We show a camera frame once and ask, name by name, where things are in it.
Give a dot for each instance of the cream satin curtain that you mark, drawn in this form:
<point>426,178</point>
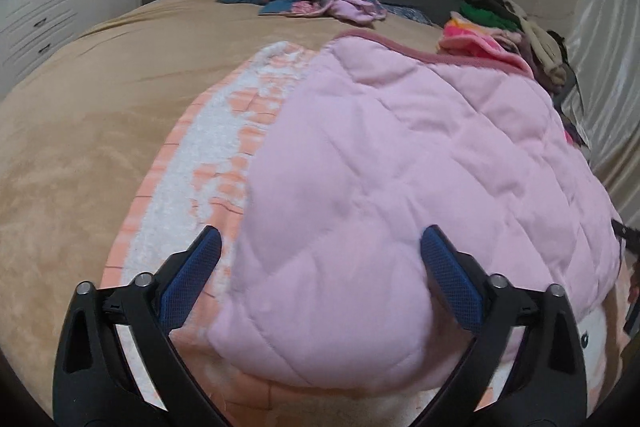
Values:
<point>604,51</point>

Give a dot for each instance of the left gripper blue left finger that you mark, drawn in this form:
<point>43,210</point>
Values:
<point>93,384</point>

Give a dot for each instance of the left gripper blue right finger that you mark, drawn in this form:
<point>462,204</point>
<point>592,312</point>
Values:
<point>547,383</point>

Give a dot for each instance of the pink fleece garment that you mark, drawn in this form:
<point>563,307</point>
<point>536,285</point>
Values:
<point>460,37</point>

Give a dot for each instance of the pile of folded clothes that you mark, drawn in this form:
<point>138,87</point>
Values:
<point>544,50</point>

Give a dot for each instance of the orange plaid cloud blanket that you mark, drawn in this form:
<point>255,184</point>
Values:
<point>199,178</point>

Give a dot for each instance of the pink quilted jacket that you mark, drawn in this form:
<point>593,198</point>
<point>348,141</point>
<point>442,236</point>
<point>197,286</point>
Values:
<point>373,146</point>

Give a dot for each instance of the tan bed cover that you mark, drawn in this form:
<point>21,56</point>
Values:
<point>79,134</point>

